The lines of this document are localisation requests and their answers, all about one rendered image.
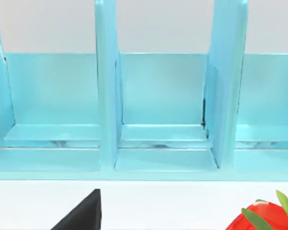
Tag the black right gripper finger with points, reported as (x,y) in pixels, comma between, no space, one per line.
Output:
(86,214)

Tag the light blue rack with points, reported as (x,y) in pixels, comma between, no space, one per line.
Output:
(158,95)

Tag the red flower with green leaves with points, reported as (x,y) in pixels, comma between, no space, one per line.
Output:
(264,215)

